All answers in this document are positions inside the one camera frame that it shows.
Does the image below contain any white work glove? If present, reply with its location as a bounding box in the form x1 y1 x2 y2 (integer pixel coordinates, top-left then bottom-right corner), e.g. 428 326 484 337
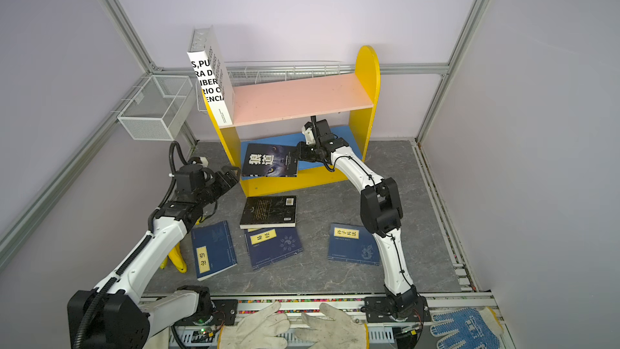
217 301 291 349
294 303 370 349

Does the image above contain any yellow banana bunch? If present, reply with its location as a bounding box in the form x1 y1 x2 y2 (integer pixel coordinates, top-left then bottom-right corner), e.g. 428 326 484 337
160 243 187 273

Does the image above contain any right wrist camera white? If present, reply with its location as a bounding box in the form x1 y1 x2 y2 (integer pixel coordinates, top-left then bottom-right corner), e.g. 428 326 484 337
302 122 316 146

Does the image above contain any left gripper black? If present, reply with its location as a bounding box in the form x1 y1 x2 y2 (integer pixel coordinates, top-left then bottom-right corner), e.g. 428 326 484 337
196 165 241 208

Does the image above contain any blue booklet yellow label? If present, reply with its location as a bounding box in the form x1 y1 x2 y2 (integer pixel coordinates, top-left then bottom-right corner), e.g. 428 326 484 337
245 227 303 271
191 221 237 281
328 223 380 266

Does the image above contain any blue booklet centre yellow label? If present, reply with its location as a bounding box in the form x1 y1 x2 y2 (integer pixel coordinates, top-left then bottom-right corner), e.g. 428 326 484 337
245 227 303 271

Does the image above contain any white work glove centre right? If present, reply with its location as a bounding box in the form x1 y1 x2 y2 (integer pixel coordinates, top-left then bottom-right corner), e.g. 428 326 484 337
294 303 370 349

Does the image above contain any blue booklet right yellow label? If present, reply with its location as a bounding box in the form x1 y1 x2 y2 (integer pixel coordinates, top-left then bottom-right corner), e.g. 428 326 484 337
328 223 380 266

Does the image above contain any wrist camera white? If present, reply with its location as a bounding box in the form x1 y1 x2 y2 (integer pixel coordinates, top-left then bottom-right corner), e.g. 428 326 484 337
302 122 316 146
188 157 208 167

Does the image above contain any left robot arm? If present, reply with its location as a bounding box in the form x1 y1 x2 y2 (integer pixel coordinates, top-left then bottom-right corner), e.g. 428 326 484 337
67 142 240 348

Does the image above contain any white work glove centre left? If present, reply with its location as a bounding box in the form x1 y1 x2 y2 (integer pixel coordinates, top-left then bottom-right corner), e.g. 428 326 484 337
217 301 291 349

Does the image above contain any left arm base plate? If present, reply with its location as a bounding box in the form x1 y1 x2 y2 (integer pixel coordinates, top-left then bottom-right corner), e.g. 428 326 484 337
191 298 239 326

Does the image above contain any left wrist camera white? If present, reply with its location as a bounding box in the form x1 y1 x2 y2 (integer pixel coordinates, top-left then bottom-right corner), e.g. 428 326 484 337
188 157 208 167

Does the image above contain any white wire rack basket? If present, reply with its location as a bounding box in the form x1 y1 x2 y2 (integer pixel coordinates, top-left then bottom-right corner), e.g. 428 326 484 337
194 60 342 113

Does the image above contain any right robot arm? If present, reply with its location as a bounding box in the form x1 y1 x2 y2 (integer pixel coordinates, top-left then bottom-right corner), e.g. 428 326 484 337
297 116 425 321

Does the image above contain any white book black lettering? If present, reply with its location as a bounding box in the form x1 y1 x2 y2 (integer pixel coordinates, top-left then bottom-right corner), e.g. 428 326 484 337
187 26 235 128

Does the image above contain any black book antler cover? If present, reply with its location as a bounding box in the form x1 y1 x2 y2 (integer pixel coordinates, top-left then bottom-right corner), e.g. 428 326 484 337
240 196 297 230

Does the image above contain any black book wolf cover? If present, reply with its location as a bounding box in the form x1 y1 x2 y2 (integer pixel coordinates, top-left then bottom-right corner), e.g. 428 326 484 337
242 143 299 178

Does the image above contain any blue dotted glove right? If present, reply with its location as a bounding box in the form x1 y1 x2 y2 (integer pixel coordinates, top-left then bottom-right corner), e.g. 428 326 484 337
430 308 505 349

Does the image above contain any yellow pink blue bookshelf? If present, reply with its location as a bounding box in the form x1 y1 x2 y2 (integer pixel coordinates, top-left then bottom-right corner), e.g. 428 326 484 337
214 46 382 196

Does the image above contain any white mesh box basket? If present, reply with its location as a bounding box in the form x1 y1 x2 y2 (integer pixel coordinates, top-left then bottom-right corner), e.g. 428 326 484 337
118 75 196 142

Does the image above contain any blue booklet left yellow label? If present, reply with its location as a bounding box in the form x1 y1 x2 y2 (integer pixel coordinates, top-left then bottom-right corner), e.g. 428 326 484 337
191 221 237 281

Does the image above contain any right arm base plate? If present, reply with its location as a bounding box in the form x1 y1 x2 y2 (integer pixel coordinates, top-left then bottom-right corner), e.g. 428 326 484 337
361 296 431 323

